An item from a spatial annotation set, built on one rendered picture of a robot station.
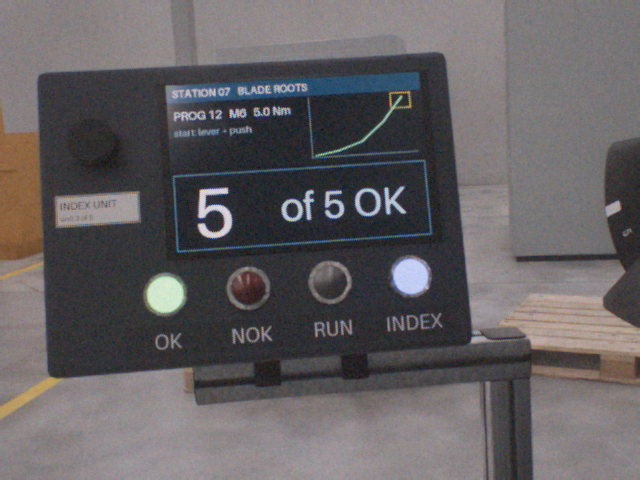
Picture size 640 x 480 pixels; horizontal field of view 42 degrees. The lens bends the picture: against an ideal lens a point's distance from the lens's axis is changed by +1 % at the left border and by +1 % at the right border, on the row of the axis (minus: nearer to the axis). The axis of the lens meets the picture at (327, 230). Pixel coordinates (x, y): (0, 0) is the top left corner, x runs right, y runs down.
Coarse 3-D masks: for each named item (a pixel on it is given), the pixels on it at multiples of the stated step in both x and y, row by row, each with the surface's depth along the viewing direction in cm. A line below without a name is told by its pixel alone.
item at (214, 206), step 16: (176, 176) 51; (192, 176) 51; (208, 176) 51; (224, 176) 51; (240, 176) 51; (176, 192) 51; (192, 192) 51; (208, 192) 51; (224, 192) 51; (240, 192) 51; (176, 208) 51; (192, 208) 51; (208, 208) 51; (224, 208) 51; (240, 208) 51; (176, 224) 51; (192, 224) 51; (208, 224) 51; (224, 224) 51; (240, 224) 51; (176, 240) 50; (192, 240) 51; (208, 240) 51; (224, 240) 51; (240, 240) 51; (256, 240) 51
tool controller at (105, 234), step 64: (256, 64) 52; (320, 64) 53; (384, 64) 53; (64, 128) 51; (128, 128) 51; (192, 128) 51; (256, 128) 52; (320, 128) 52; (384, 128) 52; (448, 128) 53; (64, 192) 51; (128, 192) 51; (256, 192) 51; (320, 192) 51; (384, 192) 52; (448, 192) 52; (64, 256) 50; (128, 256) 50; (192, 256) 50; (256, 256) 51; (320, 256) 51; (384, 256) 51; (448, 256) 51; (64, 320) 50; (128, 320) 50; (192, 320) 50; (256, 320) 50; (320, 320) 50; (384, 320) 51; (448, 320) 51; (256, 384) 56
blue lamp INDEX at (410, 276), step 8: (408, 256) 51; (416, 256) 51; (392, 264) 51; (400, 264) 51; (408, 264) 50; (416, 264) 51; (424, 264) 51; (392, 272) 51; (400, 272) 50; (408, 272) 50; (416, 272) 50; (424, 272) 51; (392, 280) 51; (400, 280) 50; (408, 280) 50; (416, 280) 50; (424, 280) 50; (392, 288) 51; (400, 288) 51; (408, 288) 50; (416, 288) 50; (424, 288) 51; (408, 296) 51; (416, 296) 51
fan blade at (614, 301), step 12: (636, 264) 106; (624, 276) 107; (636, 276) 105; (612, 288) 107; (624, 288) 106; (636, 288) 104; (612, 300) 106; (624, 300) 105; (636, 300) 104; (612, 312) 105; (624, 312) 104; (636, 312) 103; (636, 324) 102
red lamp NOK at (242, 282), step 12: (240, 276) 50; (252, 276) 50; (264, 276) 50; (228, 288) 50; (240, 288) 50; (252, 288) 50; (264, 288) 50; (240, 300) 50; (252, 300) 50; (264, 300) 50
